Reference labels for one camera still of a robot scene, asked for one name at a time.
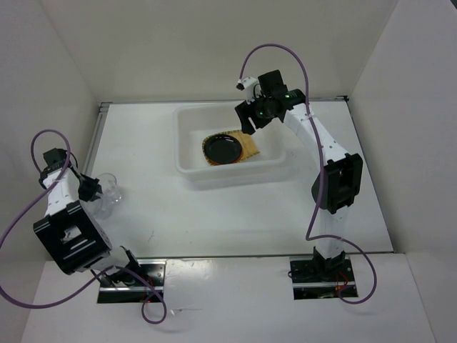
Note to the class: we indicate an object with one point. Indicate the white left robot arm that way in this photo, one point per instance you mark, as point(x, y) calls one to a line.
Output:
point(70, 233)

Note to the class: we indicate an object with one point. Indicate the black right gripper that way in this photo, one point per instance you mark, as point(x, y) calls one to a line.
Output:
point(245, 111)

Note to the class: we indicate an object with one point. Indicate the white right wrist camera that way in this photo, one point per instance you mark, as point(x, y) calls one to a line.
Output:
point(250, 87)

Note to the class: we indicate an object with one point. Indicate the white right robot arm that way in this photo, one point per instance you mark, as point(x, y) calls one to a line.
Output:
point(339, 178)

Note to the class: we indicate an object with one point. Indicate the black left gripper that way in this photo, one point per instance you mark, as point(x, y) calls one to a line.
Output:
point(93, 186)

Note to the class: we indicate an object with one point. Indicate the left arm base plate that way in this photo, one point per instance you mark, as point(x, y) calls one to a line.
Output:
point(152, 272)

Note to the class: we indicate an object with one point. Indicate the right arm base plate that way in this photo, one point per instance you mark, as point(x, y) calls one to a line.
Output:
point(309, 283)

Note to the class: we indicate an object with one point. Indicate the translucent white plastic bin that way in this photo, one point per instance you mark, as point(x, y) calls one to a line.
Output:
point(195, 122)

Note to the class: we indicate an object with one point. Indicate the orange plastic plate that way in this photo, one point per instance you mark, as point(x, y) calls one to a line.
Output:
point(215, 163)

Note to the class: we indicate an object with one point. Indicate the black round plate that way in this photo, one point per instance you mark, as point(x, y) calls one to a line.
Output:
point(222, 148)

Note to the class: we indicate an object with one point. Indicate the clear plastic cup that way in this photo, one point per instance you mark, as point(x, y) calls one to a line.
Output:
point(101, 209)
point(110, 187)

